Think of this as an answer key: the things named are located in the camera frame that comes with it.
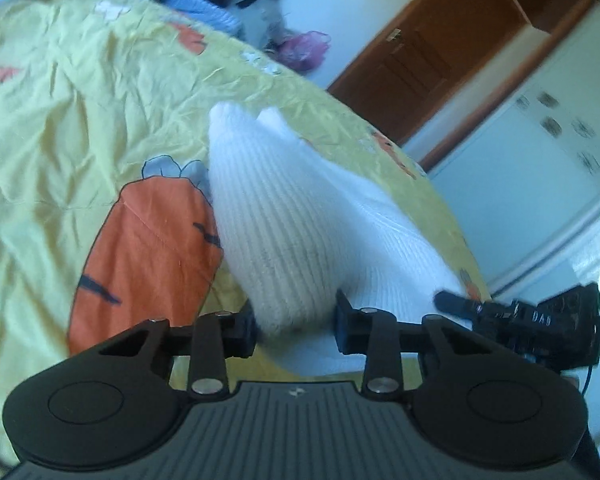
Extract white knit sweater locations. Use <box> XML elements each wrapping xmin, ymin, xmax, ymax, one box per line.
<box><xmin>209</xmin><ymin>102</ymin><xmax>464</xmax><ymax>377</ymax></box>

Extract white wardrobe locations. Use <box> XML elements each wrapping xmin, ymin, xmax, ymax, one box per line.
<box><xmin>429</xmin><ymin>2</ymin><xmax>600</xmax><ymax>297</ymax></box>

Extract yellow carrot print bedsheet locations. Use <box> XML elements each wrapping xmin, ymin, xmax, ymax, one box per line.
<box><xmin>0</xmin><ymin>0</ymin><xmax>488</xmax><ymax>477</ymax></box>

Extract pink plastic bag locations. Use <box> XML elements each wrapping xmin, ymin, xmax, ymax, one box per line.
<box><xmin>277</xmin><ymin>30</ymin><xmax>332</xmax><ymax>75</ymax></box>

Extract brown wooden door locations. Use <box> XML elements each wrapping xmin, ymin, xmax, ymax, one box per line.
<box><xmin>328</xmin><ymin>0</ymin><xmax>527</xmax><ymax>144</ymax></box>

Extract blue storage box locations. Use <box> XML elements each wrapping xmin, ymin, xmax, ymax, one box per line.
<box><xmin>161</xmin><ymin>0</ymin><xmax>246</xmax><ymax>40</ymax></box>

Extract black cable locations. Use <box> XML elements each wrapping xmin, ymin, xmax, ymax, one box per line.
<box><xmin>578</xmin><ymin>362</ymin><xmax>598</xmax><ymax>397</ymax></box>

